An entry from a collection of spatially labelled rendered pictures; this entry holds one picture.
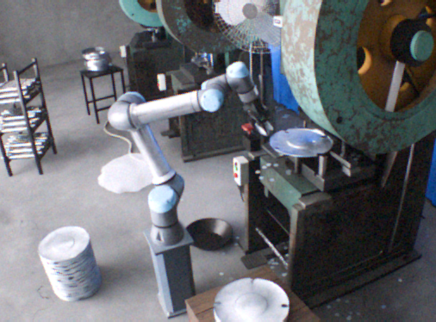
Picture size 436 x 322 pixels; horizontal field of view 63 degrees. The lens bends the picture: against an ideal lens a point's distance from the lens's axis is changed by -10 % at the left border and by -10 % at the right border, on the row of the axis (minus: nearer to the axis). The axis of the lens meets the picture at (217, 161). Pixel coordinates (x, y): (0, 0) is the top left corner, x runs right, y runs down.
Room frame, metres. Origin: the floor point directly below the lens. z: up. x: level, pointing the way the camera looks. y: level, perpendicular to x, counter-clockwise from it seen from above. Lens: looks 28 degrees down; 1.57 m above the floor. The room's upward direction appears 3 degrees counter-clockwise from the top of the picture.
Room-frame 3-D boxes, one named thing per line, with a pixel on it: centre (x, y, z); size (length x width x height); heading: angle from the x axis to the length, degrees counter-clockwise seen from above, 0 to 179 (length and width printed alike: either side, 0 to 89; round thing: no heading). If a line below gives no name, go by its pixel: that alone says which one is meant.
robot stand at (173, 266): (1.40, 0.24, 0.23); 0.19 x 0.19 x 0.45; 23
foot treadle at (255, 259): (1.61, -0.38, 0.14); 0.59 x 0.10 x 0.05; 110
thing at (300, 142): (1.61, -0.39, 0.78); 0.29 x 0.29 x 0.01
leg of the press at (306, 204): (1.45, -0.73, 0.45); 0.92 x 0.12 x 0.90; 110
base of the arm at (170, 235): (1.40, 0.24, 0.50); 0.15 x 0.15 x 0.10
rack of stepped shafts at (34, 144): (3.07, 1.73, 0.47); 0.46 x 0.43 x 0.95; 90
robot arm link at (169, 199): (1.41, 0.24, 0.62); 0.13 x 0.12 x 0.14; 171
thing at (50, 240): (1.55, 0.84, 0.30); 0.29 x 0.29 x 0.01
